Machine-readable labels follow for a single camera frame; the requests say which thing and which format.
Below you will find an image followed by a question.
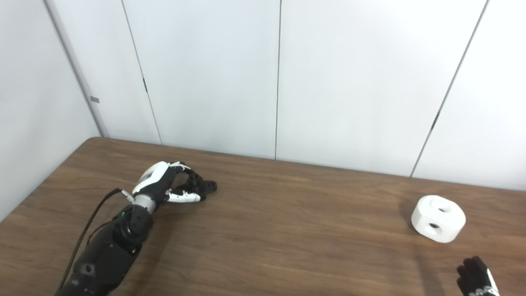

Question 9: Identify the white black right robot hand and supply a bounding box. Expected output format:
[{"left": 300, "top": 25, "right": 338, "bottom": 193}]
[{"left": 457, "top": 256, "right": 501, "bottom": 296}]

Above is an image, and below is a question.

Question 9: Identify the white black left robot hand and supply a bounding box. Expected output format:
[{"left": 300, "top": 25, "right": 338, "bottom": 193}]
[{"left": 131, "top": 161, "right": 206, "bottom": 214}]

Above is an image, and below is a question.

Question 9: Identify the black flanged holder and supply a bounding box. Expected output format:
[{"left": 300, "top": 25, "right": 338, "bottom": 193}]
[{"left": 180, "top": 173, "right": 217, "bottom": 199}]

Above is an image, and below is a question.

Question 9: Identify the round white plastic piece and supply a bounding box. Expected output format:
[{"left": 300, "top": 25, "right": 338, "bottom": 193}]
[{"left": 411, "top": 195, "right": 467, "bottom": 243}]

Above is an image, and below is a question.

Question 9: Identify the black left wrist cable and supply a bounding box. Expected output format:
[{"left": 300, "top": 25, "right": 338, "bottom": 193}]
[{"left": 58, "top": 188, "right": 134, "bottom": 292}]

